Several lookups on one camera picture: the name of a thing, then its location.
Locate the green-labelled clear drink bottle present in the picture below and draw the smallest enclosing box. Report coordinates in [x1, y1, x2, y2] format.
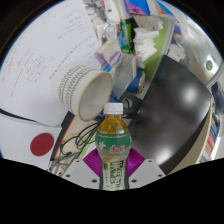
[94, 102, 133, 192]

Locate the printed white paper sheet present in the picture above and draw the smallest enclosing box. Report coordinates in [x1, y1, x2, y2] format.
[0, 6, 102, 128]

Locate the flat round red coaster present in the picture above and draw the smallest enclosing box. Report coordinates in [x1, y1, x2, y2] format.
[29, 132, 55, 158]

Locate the grey metal laptop stand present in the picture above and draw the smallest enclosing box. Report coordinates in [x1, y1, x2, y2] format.
[48, 151, 81, 176]

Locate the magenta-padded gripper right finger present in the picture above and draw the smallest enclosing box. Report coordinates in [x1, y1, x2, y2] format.
[126, 148, 166, 191]

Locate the black monitor stand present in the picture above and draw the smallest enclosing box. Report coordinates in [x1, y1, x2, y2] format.
[119, 91, 143, 118]

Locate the clear plastic bag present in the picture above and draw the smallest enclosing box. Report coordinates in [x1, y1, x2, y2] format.
[111, 53, 138, 101]

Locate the small purple-tinted plastic bag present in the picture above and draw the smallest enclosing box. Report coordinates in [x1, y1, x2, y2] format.
[94, 39, 123, 66]

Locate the black computer monitor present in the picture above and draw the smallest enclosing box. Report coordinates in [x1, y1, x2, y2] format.
[128, 54, 214, 167]

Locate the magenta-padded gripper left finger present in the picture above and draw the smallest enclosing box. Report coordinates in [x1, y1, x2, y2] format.
[63, 148, 103, 191]

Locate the stack of white napkins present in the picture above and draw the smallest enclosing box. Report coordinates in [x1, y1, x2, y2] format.
[132, 26, 161, 63]

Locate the black cable bundle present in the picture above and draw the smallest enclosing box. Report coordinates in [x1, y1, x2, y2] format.
[59, 121, 101, 158]

